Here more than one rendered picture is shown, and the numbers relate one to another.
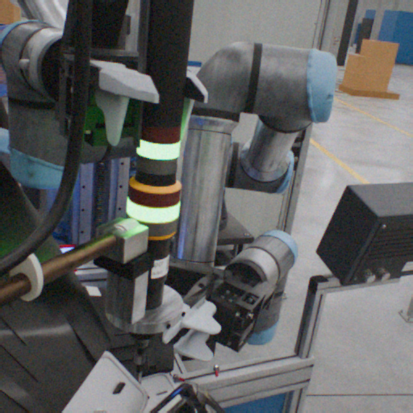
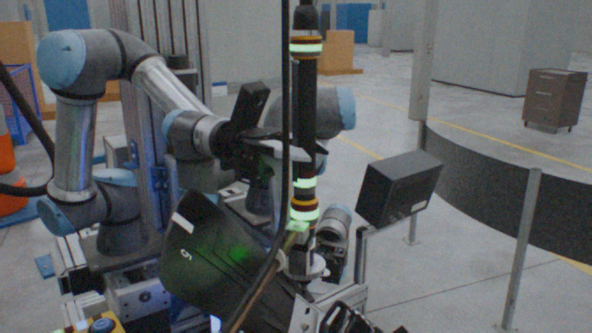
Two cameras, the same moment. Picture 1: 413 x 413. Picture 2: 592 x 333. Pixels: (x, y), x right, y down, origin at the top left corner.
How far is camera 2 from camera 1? 0.30 m
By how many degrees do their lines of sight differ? 10
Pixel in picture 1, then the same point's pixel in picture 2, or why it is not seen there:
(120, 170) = not seen: hidden behind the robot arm
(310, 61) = (338, 95)
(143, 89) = (302, 156)
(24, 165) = not seen: hidden behind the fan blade
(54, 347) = (277, 295)
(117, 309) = (296, 270)
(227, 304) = (328, 256)
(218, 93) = not seen: hidden behind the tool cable
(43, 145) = (203, 184)
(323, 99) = (351, 117)
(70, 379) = (287, 310)
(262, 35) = (267, 54)
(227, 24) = (240, 50)
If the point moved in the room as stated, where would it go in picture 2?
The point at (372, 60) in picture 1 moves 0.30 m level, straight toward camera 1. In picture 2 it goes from (336, 46) to (336, 47)
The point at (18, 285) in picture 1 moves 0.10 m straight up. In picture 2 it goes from (277, 264) to (276, 191)
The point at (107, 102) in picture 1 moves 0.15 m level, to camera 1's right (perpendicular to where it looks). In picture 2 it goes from (276, 162) to (372, 157)
